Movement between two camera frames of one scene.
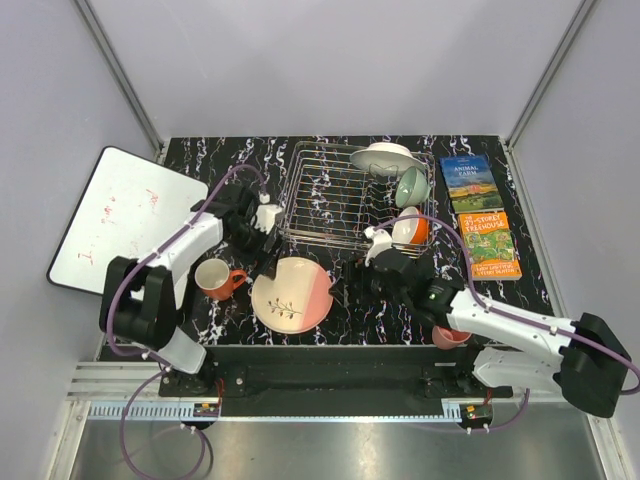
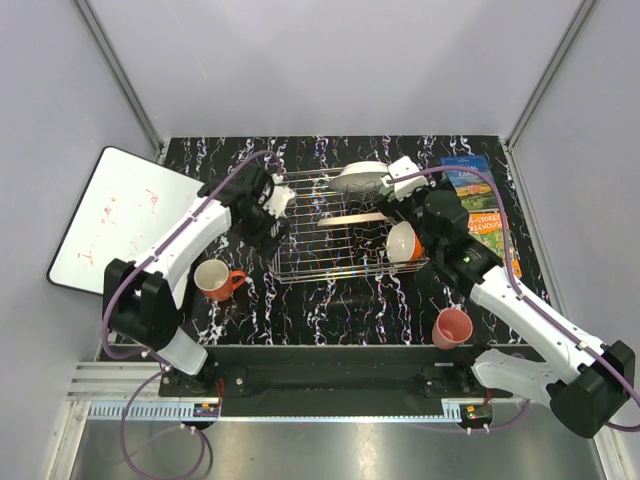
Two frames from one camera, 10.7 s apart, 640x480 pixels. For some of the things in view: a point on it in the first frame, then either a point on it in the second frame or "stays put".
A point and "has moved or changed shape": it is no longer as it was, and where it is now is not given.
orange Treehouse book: [490, 246] stays put
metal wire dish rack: [332, 200] has moved or changed shape
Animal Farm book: [471, 184] stays put
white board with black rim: [126, 209] stays put
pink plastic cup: [449, 338] stays put
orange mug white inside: [216, 280] stays put
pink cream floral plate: [297, 301] -> [350, 218]
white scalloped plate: [386, 159] -> [360, 177]
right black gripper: [355, 271] -> [396, 209]
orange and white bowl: [410, 231] has moved or changed shape
